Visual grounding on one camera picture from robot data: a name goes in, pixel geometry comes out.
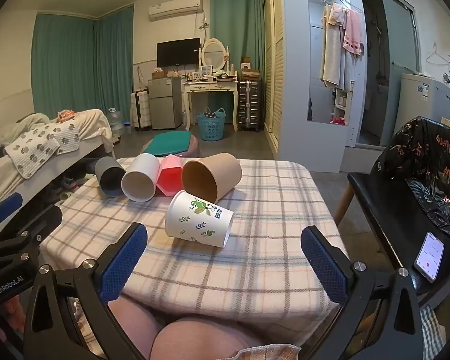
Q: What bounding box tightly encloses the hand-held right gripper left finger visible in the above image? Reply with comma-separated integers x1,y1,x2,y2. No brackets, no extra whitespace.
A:
22,222,151,360

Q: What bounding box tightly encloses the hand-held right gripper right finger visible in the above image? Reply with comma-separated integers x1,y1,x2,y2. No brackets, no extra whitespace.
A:
300,225,425,360

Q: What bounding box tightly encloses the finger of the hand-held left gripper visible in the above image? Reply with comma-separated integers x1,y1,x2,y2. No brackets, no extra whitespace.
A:
0,192,23,233
0,203,64,269

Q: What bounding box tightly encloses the white leaf-print paper cup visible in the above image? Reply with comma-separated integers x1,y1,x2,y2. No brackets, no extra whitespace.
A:
165,190,235,248

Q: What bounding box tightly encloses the grey cup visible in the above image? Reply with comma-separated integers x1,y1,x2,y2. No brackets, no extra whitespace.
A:
94,156,127,198

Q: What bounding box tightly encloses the red faceted cup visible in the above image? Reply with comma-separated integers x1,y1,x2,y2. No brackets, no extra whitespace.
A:
155,154,184,197

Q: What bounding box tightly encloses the plain white cup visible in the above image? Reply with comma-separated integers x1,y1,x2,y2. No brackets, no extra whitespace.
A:
121,153,162,202

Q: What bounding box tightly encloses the brown paper cup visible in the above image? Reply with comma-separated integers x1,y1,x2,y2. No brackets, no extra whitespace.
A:
181,152,243,203

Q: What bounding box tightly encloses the bed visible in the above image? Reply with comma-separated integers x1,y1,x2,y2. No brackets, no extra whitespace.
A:
0,109,117,242

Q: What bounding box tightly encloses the leaf-print quilted blanket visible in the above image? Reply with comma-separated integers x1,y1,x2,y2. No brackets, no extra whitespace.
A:
4,127,61,179
47,122,79,155

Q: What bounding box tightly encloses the person's left leg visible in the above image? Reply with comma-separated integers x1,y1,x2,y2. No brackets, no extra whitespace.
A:
108,295,164,360

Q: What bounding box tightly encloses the person's leg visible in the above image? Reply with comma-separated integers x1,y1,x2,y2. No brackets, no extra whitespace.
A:
150,316,272,360
108,295,164,360

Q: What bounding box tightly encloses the black chair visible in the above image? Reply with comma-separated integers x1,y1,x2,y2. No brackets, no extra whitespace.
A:
334,172,450,308

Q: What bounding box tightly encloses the checked tablecloth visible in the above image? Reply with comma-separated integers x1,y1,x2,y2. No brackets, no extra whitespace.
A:
41,156,351,336

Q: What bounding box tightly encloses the smartphone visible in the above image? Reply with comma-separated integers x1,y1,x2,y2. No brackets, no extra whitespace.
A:
413,231,445,283

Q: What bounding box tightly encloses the person's right leg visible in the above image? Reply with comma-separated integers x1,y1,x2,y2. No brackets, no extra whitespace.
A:
150,316,272,360

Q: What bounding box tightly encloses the large water bottle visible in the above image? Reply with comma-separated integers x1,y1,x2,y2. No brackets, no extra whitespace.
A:
107,107,127,137

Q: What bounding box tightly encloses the blue checked cloth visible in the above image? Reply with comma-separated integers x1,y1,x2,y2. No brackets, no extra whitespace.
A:
419,304,448,360

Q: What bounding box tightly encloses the round stool green cushion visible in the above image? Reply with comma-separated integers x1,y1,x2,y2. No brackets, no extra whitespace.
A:
140,135,202,159

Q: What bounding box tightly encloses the white suitcase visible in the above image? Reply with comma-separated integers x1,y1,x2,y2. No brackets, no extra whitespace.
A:
130,90,152,130

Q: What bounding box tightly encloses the black floral cloth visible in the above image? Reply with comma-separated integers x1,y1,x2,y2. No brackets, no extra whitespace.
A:
371,116,450,239

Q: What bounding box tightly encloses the green curtain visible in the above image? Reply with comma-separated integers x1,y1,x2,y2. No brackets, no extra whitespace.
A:
93,7,135,110
209,0,265,82
31,13,96,115

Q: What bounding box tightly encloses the blue laundry basket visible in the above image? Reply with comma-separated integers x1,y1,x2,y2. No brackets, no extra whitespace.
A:
197,108,226,142

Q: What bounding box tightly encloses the silver mini fridge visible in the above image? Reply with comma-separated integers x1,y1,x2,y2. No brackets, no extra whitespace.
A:
149,76,184,130

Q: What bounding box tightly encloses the dark ribbed suitcase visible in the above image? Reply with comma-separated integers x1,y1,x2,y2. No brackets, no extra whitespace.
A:
238,80,264,133

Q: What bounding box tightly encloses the louvred wardrobe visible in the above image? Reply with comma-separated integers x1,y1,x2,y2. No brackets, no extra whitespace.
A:
262,0,286,158

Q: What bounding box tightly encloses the white dressing table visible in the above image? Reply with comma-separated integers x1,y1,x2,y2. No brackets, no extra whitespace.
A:
182,79,240,132

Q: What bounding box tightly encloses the white washing machine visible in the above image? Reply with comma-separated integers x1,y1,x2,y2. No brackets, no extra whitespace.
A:
394,72,450,136

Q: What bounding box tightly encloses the brown cardboard box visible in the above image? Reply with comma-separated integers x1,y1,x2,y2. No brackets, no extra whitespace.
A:
241,57,262,82

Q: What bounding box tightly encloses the frosted glass door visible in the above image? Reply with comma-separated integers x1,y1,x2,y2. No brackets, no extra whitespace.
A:
380,0,417,147

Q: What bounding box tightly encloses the black television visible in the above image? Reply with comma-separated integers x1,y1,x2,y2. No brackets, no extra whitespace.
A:
156,38,201,68

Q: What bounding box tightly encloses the oval vanity mirror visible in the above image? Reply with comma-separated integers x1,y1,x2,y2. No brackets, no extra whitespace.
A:
199,38,230,76

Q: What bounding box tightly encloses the white air conditioner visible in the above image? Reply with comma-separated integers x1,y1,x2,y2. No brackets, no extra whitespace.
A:
148,0,204,22

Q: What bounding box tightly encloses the full-length wall mirror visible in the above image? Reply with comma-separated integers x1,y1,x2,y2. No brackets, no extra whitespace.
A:
306,0,365,127

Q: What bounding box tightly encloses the wire clothes hanger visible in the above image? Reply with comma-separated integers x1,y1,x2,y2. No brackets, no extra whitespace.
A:
425,43,450,67

